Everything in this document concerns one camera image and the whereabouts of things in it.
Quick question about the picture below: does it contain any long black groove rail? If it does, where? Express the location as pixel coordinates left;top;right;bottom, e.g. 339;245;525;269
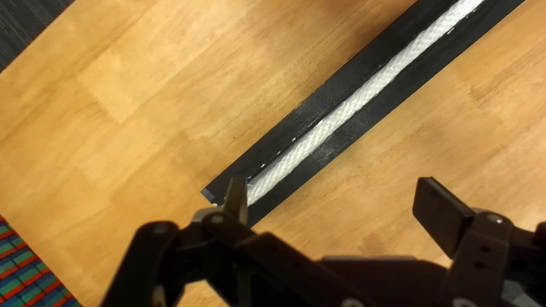
201;0;525;228

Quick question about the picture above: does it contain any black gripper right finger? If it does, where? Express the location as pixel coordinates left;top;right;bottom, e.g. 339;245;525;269
411;175;546;307

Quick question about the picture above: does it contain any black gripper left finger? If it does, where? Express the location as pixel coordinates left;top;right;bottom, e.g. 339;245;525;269
100;175;320;307

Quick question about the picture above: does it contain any white braided rope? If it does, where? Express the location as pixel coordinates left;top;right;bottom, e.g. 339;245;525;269
245;0;486;208

